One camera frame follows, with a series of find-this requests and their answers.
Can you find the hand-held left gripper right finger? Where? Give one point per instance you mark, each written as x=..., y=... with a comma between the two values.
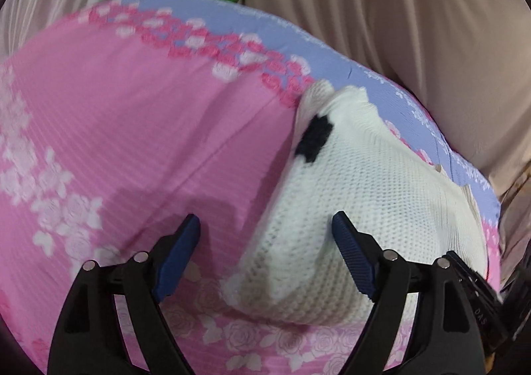
x=352, y=254

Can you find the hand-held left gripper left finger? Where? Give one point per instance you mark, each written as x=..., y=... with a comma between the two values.
x=178, y=259

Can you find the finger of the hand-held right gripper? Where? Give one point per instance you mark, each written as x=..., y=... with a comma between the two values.
x=471, y=275

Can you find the white red navy knit sweater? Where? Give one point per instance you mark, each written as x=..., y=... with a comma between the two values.
x=365, y=213

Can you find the pink floral bedsheet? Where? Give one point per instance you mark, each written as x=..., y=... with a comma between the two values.
x=124, y=130

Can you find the beige draped cloth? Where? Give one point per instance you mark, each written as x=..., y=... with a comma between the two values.
x=394, y=18

